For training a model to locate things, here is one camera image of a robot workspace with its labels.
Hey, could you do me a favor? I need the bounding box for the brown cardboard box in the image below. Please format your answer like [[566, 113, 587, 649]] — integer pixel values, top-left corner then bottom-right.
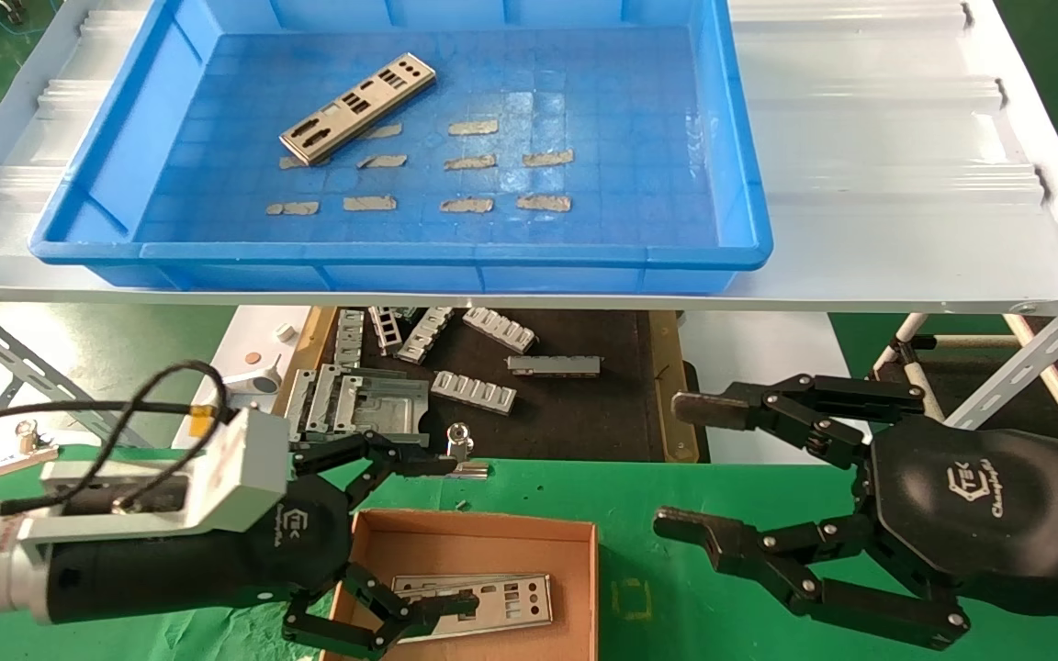
[[321, 510, 600, 661]]

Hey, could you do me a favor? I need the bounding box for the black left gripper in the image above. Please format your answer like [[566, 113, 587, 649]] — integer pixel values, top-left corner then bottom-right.
[[47, 430, 479, 650]]

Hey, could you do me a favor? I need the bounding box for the black tray of metal parts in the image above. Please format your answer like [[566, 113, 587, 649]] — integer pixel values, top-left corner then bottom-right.
[[258, 308, 706, 463]]

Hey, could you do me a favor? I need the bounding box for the black parts mat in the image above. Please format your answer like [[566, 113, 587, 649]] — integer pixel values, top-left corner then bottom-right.
[[313, 308, 681, 463]]

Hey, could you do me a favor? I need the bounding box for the green table cloth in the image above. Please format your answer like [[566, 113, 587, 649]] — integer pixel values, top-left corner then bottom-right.
[[0, 445, 1058, 661]]

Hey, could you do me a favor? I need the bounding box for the black left camera cable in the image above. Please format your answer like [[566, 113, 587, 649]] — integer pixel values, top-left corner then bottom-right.
[[0, 360, 231, 526]]

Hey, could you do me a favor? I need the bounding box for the white metal shelf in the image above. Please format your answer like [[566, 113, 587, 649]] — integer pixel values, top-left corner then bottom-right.
[[0, 0, 1058, 318]]

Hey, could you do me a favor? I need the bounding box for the large grey metal plate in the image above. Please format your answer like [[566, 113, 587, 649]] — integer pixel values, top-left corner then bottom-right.
[[309, 367, 432, 451]]

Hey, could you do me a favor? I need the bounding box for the black rack mat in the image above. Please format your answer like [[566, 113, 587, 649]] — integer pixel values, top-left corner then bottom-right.
[[924, 351, 1058, 432]]

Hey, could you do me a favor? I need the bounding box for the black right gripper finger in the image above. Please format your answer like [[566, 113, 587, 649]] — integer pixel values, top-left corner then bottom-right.
[[673, 374, 927, 469], [654, 507, 971, 651]]

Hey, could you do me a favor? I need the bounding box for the grey metal bar part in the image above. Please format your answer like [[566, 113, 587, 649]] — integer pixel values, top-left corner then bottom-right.
[[506, 354, 602, 377]]

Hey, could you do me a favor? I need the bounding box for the silver binder clip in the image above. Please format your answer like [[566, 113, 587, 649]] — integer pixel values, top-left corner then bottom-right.
[[422, 423, 490, 480], [0, 420, 60, 479]]

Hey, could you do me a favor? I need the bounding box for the cream rack cross pipe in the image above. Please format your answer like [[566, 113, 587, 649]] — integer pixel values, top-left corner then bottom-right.
[[915, 334, 1024, 351]]

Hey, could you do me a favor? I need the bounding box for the white rack leg pipe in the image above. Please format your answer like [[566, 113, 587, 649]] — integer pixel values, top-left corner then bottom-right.
[[872, 314, 932, 370]]

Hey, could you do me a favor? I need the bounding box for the blue plastic tray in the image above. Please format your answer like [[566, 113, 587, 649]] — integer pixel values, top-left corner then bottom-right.
[[30, 0, 774, 295]]

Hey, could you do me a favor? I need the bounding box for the grey metal frame bracket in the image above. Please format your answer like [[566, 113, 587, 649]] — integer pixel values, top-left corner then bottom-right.
[[281, 364, 346, 443]]

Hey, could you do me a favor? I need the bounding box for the grey finned metal part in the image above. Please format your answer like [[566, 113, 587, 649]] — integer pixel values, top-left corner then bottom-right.
[[462, 308, 539, 354], [431, 370, 518, 416]]

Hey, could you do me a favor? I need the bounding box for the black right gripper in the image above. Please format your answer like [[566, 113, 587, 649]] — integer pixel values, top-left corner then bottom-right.
[[860, 413, 1058, 634]]

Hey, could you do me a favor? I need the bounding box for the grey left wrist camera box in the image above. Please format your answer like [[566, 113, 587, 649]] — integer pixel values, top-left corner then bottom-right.
[[19, 407, 293, 556]]

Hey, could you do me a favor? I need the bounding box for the grey slotted metal bracket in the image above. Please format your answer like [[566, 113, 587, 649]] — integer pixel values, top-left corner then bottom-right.
[[398, 307, 456, 365], [333, 309, 366, 368], [368, 307, 406, 357]]

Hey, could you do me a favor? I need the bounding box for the white perforated shelf post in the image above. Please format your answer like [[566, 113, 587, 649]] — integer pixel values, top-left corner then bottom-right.
[[942, 280, 1058, 432], [0, 298, 153, 449]]

